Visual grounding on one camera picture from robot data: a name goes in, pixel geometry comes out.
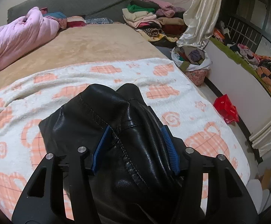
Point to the basket of clothes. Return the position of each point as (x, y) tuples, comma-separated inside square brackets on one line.
[(193, 62)]

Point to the red plastic bag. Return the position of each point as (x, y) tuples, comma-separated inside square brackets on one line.
[(226, 109)]

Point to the tan bed sheet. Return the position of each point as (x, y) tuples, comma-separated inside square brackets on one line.
[(91, 43)]

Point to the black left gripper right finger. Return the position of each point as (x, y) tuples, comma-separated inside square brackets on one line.
[(212, 188)]

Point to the cream satin curtain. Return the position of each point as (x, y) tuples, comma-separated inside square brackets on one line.
[(200, 19)]

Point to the pink puffer jacket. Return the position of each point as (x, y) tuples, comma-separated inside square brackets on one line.
[(25, 34)]

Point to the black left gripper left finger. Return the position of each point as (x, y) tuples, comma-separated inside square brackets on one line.
[(42, 200)]

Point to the pile of folded clothes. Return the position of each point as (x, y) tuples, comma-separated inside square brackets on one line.
[(159, 22)]

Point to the grey headboard cushion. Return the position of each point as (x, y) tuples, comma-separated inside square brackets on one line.
[(88, 9)]

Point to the black leather jacket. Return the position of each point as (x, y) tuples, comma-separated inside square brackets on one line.
[(134, 183)]

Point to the red and blue folded clothes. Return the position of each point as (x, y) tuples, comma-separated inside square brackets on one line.
[(74, 21)]

